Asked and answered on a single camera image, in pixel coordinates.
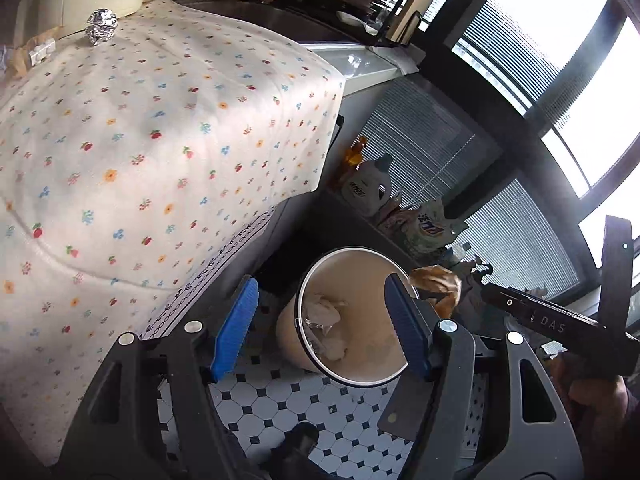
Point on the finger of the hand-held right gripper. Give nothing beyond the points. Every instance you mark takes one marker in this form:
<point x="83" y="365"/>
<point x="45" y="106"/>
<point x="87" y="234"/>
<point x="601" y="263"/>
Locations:
<point x="616" y="270"/>

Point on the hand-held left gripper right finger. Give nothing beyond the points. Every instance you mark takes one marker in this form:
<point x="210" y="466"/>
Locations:
<point x="407" y="330"/>

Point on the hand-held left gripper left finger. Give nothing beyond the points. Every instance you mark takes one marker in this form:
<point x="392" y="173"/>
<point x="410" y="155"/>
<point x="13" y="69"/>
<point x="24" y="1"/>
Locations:
<point x="235" y="330"/>

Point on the brown paper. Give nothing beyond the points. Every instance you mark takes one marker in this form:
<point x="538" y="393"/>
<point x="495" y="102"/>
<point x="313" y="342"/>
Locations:
<point x="17" y="60"/>
<point x="440" y="282"/>

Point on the white tissue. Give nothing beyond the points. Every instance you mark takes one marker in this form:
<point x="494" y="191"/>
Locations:
<point x="332" y="349"/>

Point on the cream trash bin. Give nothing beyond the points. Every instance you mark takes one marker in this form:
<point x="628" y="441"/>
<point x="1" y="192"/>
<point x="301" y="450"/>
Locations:
<point x="350" y="270"/>

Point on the white paper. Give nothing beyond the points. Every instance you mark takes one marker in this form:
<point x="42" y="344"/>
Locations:
<point x="322" y="314"/>

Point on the person's right hand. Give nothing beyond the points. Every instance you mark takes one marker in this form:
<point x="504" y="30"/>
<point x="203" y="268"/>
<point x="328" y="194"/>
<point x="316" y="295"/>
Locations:
<point x="597" y="392"/>

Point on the window blind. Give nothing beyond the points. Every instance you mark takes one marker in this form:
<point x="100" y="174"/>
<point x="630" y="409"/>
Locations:
<point x="515" y="242"/>
<point x="415" y="145"/>
<point x="500" y="25"/>

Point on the pump dispenser bottle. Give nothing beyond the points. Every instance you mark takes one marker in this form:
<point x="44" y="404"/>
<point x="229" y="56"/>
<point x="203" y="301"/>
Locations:
<point x="477" y="271"/>

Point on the green white refill pouch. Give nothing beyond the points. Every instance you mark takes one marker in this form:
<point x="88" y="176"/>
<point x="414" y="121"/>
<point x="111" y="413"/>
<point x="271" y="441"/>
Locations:
<point x="430" y="227"/>

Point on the beige refill pouch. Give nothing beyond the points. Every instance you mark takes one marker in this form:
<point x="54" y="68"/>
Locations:
<point x="392" y="215"/>

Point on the black slipper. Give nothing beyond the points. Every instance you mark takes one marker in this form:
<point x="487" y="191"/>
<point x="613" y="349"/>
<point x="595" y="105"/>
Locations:
<point x="300" y="447"/>

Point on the white laundry detergent bottle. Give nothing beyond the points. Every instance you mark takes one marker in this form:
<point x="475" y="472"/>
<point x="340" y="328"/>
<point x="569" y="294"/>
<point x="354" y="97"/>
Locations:
<point x="367" y="187"/>

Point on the orange bottle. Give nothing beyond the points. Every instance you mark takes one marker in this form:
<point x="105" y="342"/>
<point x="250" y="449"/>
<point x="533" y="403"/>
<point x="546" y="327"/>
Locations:
<point x="356" y="157"/>

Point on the floral tablecloth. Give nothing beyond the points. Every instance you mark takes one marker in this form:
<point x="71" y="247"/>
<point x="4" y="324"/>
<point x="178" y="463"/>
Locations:
<point x="150" y="160"/>

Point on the steel sink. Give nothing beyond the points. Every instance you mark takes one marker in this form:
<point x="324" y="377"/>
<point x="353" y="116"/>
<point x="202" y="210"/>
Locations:
<point x="280" y="20"/>

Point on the black dish rack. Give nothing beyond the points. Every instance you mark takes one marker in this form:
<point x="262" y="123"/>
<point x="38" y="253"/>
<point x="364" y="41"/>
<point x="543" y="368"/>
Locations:
<point x="395" y="12"/>

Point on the crumpled foil ball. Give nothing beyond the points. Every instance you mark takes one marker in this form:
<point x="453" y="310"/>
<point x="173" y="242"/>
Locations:
<point x="102" y="26"/>

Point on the small white plastic piece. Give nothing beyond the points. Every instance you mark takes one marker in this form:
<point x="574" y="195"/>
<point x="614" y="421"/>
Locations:
<point x="42" y="51"/>

